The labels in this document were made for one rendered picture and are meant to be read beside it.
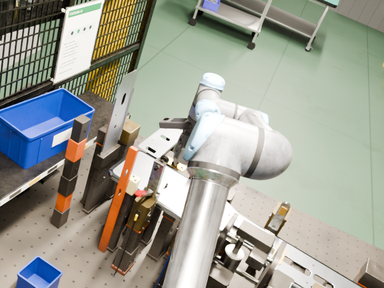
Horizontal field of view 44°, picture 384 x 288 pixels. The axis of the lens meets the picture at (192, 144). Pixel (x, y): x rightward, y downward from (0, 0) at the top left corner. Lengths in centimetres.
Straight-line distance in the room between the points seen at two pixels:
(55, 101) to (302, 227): 130
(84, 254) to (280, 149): 102
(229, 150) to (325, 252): 142
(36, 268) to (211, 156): 93
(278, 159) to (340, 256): 139
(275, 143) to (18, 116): 98
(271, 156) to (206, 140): 14
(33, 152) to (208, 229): 79
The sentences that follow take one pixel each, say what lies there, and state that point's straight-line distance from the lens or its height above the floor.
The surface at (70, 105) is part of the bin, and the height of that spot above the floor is 111.
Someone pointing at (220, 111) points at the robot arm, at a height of 144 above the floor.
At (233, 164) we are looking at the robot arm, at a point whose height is 156.
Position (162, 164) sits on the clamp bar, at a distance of 147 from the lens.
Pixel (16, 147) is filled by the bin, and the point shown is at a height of 109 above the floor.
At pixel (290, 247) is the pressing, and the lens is 175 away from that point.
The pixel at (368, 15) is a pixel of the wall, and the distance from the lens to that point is 959.
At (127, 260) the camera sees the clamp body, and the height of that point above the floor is 78.
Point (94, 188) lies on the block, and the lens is 188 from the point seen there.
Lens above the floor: 210
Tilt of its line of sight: 33 degrees down
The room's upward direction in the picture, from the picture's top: 22 degrees clockwise
